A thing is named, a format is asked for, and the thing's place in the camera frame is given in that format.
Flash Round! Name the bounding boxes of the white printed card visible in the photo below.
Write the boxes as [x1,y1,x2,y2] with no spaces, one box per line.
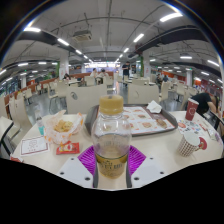
[19,134,50,157]

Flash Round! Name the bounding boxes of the beige chair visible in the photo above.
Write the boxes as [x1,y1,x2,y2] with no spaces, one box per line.
[65,85,108,115]
[127,84,160,105]

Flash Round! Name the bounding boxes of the dark food tray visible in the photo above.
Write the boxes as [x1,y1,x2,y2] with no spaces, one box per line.
[84,103,179,138]

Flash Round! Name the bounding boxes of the white crumpled napkin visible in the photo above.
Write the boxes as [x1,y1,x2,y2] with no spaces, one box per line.
[146,99,163,114]

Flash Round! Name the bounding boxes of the red paper cup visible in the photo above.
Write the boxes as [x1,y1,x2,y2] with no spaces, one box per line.
[185,97,200,122]

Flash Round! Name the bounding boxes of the paper bag with fried snacks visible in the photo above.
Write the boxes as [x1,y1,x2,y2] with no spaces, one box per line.
[42,109,86,145]

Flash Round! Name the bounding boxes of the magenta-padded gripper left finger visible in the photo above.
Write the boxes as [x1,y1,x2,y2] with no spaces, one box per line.
[57,145,99,189]

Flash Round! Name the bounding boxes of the houndstooth mug with gold handle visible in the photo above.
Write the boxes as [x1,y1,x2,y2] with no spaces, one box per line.
[176,131,203,158]

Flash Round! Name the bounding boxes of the white table with black edge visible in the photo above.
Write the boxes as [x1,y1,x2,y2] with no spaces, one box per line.
[0,115,16,158]
[208,109,224,135]

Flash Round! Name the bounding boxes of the group of ceiling lights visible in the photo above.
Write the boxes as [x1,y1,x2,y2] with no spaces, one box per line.
[0,12,224,85]

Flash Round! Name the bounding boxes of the group of beige chairs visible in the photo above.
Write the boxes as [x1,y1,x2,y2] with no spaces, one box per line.
[0,74,201,121]

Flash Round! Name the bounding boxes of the clear plastic wrapper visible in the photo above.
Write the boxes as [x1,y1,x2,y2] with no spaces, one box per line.
[207,128,222,143]

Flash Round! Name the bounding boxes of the fried food piece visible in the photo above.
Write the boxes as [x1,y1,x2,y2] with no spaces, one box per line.
[156,118,169,129]

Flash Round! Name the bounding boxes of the ceiling air conditioner unit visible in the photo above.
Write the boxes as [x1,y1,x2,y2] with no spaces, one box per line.
[72,29,93,43]

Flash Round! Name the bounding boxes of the red ketchup packet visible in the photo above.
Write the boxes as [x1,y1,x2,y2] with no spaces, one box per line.
[55,141,81,156]

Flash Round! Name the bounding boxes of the clear bottle with yellow cap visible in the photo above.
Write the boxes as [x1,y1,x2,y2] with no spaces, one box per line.
[90,94,133,180]

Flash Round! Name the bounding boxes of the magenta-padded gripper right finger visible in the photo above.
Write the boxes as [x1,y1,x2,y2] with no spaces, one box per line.
[125,145,167,189]

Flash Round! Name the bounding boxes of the small clear bottle blue cap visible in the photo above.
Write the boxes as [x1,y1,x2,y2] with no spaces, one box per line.
[34,114,45,136]

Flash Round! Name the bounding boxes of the colourful sticker sheet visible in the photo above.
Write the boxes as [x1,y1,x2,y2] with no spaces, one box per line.
[177,119,209,134]

